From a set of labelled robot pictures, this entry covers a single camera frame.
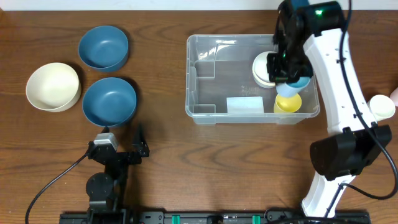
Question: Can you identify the grey plastic bowl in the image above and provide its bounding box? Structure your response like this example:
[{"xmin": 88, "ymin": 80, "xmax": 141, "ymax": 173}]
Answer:
[{"xmin": 257, "ymin": 82, "xmax": 275, "ymax": 88}]

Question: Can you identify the cream plastic cup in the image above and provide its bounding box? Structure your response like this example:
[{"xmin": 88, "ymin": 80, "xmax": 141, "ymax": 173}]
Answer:
[{"xmin": 367, "ymin": 95, "xmax": 396, "ymax": 121}]

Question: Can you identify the yellow plastic cup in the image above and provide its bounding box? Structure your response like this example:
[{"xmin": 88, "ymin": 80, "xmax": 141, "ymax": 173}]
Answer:
[{"xmin": 274, "ymin": 94, "xmax": 302, "ymax": 113}]

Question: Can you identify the white label in bin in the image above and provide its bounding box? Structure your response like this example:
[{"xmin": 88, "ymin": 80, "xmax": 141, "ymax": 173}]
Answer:
[{"xmin": 226, "ymin": 96, "xmax": 264, "ymax": 114}]

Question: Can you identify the white plastic bowl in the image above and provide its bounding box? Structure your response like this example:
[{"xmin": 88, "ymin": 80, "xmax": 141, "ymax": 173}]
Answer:
[{"xmin": 252, "ymin": 51, "xmax": 273, "ymax": 83}]

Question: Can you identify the light blue plastic cup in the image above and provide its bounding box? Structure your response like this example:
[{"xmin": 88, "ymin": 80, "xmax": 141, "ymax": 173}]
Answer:
[{"xmin": 276, "ymin": 77, "xmax": 311, "ymax": 98}]

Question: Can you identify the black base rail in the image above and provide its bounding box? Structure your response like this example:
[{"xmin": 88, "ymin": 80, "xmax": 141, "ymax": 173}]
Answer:
[{"xmin": 59, "ymin": 208, "xmax": 371, "ymax": 224}]

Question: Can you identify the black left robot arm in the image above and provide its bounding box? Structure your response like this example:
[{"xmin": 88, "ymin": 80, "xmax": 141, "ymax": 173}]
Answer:
[{"xmin": 86, "ymin": 126, "xmax": 150, "ymax": 223}]

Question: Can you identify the large cream bowl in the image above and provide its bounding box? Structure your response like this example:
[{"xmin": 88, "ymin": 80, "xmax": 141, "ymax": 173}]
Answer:
[{"xmin": 25, "ymin": 62, "xmax": 81, "ymax": 112}]

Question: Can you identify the clear plastic storage bin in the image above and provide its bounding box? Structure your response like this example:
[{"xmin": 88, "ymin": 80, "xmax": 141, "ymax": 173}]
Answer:
[{"xmin": 185, "ymin": 34, "xmax": 320, "ymax": 124}]

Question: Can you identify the dark blue bowl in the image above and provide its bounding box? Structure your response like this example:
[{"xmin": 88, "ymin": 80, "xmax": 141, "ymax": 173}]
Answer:
[
  {"xmin": 82, "ymin": 77, "xmax": 137, "ymax": 127},
  {"xmin": 78, "ymin": 26, "xmax": 129, "ymax": 72}
]

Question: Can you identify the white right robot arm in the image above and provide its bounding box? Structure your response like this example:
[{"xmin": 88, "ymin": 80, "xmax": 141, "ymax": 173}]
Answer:
[{"xmin": 267, "ymin": 0, "xmax": 392, "ymax": 220}]

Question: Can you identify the dark blue bowl front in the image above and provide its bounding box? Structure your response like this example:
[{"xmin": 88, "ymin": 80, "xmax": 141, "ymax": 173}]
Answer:
[{"xmin": 82, "ymin": 77, "xmax": 137, "ymax": 127}]

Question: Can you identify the pink plastic cup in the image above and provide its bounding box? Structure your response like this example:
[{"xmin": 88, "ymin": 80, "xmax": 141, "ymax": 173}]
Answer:
[{"xmin": 389, "ymin": 88, "xmax": 398, "ymax": 106}]

